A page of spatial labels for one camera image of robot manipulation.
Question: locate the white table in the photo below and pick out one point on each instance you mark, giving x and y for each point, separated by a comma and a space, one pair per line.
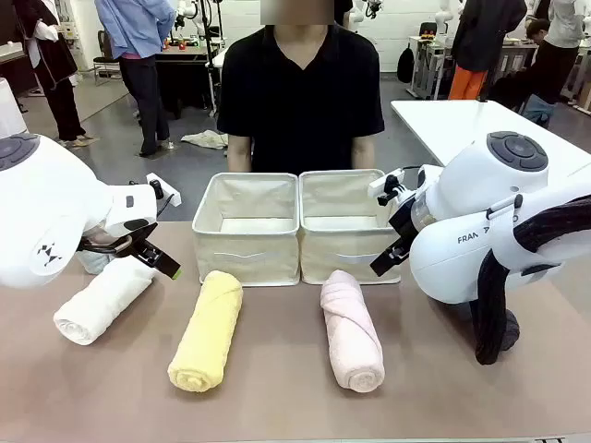
461, 124

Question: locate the black office chair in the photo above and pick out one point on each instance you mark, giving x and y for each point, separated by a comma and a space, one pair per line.
102, 44

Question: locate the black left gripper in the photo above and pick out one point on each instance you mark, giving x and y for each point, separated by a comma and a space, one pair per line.
137, 244

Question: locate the seated bystander in black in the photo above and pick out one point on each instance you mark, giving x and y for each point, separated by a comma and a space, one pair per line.
549, 64

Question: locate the crumpled cloth on floor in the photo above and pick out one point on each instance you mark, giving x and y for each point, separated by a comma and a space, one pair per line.
208, 140

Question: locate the black tripod pole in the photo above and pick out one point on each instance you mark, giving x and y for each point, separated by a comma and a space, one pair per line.
212, 83

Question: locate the white cylindrical air purifier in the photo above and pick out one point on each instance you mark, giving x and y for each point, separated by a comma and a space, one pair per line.
9, 111

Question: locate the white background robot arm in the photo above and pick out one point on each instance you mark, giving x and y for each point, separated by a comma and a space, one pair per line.
189, 14
355, 14
443, 18

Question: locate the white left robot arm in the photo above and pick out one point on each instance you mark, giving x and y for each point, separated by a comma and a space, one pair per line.
46, 194

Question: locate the bystander in blue shirt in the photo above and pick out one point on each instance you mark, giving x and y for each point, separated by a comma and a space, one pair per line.
138, 27

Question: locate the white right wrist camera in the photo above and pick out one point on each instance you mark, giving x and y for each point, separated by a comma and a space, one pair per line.
385, 182

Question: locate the person's left forearm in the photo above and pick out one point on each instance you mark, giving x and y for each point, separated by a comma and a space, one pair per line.
364, 152

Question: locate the person's right forearm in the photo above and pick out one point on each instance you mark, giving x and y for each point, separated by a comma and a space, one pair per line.
240, 154

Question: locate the bystander in orange trousers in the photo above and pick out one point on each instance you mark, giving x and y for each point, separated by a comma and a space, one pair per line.
485, 32

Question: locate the black backpack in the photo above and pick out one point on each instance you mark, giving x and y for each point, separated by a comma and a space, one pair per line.
406, 67

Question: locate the cream fabric storage bin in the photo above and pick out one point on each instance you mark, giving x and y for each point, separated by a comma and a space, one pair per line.
244, 263
346, 270

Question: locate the bystander in dark vest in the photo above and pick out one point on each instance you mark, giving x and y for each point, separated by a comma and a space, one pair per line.
55, 60

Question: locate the yellow towel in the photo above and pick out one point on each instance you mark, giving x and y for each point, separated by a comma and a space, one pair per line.
205, 332

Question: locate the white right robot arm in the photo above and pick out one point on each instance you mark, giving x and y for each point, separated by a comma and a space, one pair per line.
461, 258

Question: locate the black work table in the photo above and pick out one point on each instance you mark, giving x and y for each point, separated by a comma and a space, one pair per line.
184, 74

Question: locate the pink towel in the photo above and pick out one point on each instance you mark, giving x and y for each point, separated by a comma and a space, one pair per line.
351, 332

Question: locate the grey metal workbench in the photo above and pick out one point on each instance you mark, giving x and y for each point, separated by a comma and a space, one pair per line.
429, 69

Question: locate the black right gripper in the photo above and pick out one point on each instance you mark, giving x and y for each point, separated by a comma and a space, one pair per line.
402, 225

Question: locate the bystander in grey shirt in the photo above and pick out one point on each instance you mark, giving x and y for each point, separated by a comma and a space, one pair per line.
570, 23

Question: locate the white towel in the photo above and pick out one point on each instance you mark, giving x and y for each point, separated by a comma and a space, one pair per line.
101, 300

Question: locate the person in black shirt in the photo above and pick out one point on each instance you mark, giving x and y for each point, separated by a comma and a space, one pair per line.
300, 92

